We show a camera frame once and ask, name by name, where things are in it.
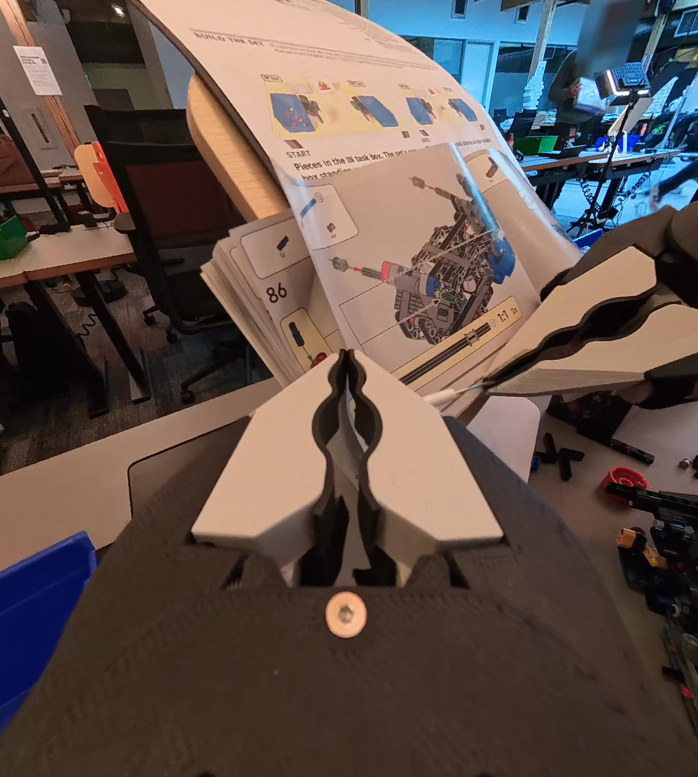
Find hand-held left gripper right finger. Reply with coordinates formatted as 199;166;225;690
349;351;504;586

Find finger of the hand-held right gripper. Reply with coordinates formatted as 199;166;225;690
490;244;659;376
487;302;698;398

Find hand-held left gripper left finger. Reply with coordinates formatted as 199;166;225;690
191;351;350;586

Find page holder cord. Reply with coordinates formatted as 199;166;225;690
423;379;490;406

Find brick-built toy truck chassis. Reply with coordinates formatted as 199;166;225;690
605;482;698;746

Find instruction booklet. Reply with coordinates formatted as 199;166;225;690
136;0;583;420

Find grey background desk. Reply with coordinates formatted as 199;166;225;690
0;226;151;421

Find white book stand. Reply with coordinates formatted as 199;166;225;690
463;395;542;482

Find toy set box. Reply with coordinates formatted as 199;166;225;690
546;391;636;447

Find long black beam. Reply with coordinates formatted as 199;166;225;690
605;437;655;466

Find black joined angle beams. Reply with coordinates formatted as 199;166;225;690
533;432;586;482

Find large red wheel rim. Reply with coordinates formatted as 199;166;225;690
600;466;651;503

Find light panel on tripod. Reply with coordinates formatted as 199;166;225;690
567;62;653;239

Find blue tagged storage bin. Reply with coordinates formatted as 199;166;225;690
0;531;100;777

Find dark mesh office chair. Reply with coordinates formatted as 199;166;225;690
85;105;254;405

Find orange chair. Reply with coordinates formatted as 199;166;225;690
74;141;127;215

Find white posted notice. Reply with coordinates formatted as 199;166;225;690
13;44;64;98

